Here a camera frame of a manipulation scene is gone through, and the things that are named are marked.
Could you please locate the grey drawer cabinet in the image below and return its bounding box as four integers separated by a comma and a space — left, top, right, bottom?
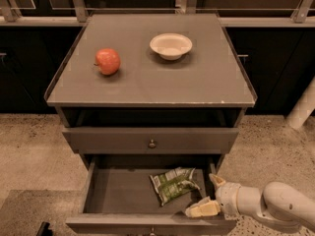
43, 13, 258, 236

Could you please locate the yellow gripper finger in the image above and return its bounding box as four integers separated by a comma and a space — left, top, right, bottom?
209, 173, 226, 190
185, 197, 221, 218

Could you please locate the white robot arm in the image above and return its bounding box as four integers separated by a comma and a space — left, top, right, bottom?
191, 83, 315, 233

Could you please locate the open middle grey drawer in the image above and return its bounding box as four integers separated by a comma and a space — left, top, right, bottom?
66, 154, 236, 236

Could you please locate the red apple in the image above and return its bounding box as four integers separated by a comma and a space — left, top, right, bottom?
94, 48, 121, 76

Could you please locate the metal window railing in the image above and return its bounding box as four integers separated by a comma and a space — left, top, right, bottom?
0, 0, 315, 28

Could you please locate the black object on floor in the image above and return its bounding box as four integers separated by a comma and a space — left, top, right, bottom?
36, 222, 53, 236

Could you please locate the top grey drawer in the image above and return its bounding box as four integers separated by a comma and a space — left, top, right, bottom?
63, 127, 238, 154

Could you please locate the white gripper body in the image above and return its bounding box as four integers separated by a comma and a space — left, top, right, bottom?
215, 182, 241, 215

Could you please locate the green jalapeno chip bag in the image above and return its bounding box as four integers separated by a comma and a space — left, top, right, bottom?
150, 167, 200, 207

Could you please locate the white paper bowl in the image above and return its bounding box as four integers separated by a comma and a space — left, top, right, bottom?
150, 33, 193, 61

